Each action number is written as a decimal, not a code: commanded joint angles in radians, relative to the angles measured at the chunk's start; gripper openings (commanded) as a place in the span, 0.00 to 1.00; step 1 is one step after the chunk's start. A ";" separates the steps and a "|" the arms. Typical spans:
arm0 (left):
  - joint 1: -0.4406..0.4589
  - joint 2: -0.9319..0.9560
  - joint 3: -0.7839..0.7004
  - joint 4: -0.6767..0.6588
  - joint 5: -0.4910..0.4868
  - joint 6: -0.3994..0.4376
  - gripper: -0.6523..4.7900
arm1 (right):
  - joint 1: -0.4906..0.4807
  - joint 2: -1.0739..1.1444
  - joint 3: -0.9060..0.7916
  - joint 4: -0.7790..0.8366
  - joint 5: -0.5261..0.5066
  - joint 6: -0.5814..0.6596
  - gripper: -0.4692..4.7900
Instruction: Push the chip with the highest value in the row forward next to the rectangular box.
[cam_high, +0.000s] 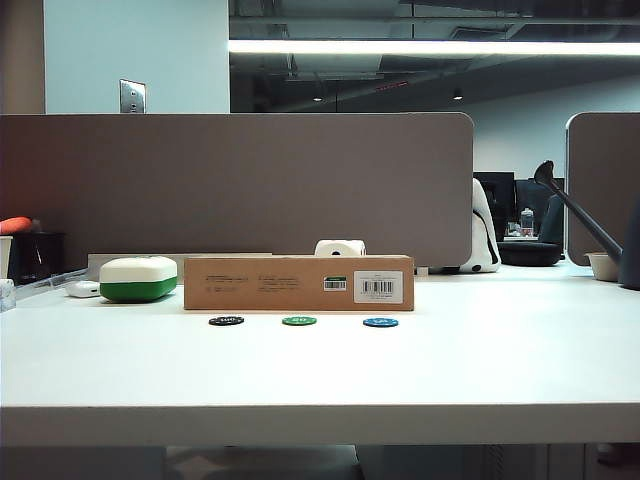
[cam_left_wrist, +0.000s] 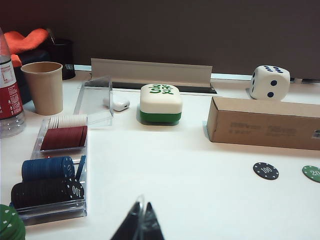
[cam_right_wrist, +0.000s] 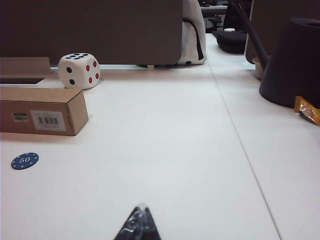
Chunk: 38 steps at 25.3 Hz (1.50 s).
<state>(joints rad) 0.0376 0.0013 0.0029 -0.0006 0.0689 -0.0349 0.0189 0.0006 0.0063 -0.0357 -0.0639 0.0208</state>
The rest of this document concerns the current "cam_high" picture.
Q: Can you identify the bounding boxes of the dark office chair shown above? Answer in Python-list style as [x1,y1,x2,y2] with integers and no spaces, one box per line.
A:
[514,178,568,246]

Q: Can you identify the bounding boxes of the black computer monitor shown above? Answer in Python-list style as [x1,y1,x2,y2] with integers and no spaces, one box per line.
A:
[473,170,517,217]

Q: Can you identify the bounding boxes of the black jar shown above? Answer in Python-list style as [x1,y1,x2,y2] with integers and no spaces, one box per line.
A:
[8,230,68,287]

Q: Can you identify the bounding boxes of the brown cardboard box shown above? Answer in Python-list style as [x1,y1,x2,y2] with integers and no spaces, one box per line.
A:
[183,254,416,312]

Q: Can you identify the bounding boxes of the white bag with black strap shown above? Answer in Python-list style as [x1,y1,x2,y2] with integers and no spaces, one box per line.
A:
[458,177,502,275]

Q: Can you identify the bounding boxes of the dark grey watering can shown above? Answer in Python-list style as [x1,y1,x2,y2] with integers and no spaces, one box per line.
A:
[533,159,640,292]

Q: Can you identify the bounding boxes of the small white adapter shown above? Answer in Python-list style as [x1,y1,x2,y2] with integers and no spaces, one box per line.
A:
[65,279,102,299]

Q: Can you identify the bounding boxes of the clear plastic box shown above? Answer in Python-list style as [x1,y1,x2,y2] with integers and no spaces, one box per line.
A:
[0,279,19,312]

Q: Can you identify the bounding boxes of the beige paper cup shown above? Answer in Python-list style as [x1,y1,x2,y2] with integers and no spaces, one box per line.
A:
[0,234,14,282]

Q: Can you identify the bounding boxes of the ceiling light strip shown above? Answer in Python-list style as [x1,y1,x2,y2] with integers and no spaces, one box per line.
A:
[228,38,640,57]

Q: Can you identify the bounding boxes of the orange cloth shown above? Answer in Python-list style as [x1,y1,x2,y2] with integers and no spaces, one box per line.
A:
[0,215,33,235]

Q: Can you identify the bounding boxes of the beige paper bowl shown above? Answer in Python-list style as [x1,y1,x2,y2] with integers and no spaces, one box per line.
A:
[583,251,624,282]

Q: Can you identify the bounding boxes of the metal wall outlet plate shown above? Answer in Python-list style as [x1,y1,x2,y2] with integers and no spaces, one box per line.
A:
[118,78,147,115]

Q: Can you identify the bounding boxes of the wide brown desk divider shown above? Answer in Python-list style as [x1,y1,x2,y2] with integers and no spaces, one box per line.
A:
[0,112,475,274]

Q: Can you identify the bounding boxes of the narrow brown desk divider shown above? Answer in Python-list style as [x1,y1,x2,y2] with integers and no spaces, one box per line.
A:
[565,110,640,268]

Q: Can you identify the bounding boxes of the black padded pouch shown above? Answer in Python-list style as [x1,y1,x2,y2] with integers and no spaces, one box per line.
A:
[498,240,564,267]

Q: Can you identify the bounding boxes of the white green mahjong tile box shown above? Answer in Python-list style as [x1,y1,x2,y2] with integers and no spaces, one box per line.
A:
[98,255,179,304]

